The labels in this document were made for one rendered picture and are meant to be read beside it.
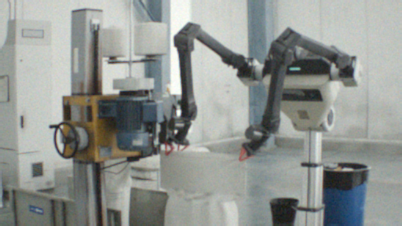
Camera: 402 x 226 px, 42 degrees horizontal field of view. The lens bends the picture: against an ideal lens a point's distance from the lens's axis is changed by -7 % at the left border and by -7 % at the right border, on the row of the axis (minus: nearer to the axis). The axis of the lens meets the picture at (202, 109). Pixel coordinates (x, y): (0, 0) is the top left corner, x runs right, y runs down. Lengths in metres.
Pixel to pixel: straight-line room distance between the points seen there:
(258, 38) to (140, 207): 8.36
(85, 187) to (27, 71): 4.00
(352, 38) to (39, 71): 6.41
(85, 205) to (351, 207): 2.66
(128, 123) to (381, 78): 8.50
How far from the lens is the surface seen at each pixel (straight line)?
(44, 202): 3.39
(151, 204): 3.45
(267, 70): 2.97
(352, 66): 2.72
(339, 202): 4.74
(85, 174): 2.69
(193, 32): 2.64
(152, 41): 2.64
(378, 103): 10.73
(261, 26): 11.52
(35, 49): 6.67
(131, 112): 2.53
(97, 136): 2.63
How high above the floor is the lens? 1.41
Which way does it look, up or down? 3 degrees down
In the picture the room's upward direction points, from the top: straight up
